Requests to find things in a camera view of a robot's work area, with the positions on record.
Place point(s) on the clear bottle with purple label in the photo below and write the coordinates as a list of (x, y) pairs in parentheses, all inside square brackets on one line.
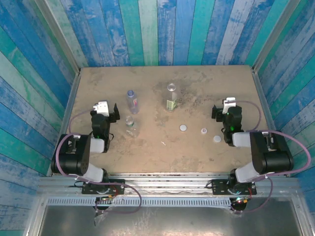
[(133, 103)]

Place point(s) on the small clear ribbed bottle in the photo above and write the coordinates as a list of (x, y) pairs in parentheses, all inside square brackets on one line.
[(131, 127)]

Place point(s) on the white cap with red mark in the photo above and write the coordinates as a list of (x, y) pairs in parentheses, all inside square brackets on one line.
[(203, 130)]

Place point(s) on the white plastic bottle cap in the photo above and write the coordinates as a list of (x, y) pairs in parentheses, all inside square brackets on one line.
[(183, 127), (217, 138)]

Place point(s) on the clear bottle with green label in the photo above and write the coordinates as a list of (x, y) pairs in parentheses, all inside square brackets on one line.
[(171, 98)]

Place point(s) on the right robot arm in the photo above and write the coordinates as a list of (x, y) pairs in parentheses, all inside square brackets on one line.
[(270, 155)]

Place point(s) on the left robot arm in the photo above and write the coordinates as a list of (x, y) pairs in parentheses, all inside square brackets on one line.
[(73, 155)]

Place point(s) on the small circuit board with LEDs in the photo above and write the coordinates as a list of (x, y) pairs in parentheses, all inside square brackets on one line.
[(240, 200), (105, 197)]

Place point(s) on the steel sheet panel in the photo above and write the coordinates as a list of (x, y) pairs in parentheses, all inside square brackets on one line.
[(172, 221)]

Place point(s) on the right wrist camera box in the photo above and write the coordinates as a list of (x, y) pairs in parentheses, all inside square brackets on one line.
[(229, 103)]

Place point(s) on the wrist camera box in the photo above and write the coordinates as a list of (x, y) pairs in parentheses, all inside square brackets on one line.
[(229, 103), (101, 107)]

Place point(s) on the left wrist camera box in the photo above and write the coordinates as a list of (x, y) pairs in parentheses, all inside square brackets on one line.
[(101, 107)]

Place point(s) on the aluminium table side rail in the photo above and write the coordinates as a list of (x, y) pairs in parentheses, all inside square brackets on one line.
[(70, 110), (264, 105)]

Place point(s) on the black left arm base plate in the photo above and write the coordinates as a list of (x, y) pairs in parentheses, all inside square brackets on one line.
[(115, 187)]

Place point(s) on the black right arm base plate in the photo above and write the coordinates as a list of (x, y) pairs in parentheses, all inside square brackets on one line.
[(220, 187)]

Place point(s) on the aluminium mounting rail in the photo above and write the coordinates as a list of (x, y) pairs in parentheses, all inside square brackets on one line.
[(167, 184)]

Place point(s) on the aluminium frame post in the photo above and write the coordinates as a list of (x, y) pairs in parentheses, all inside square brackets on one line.
[(59, 37), (275, 37)]

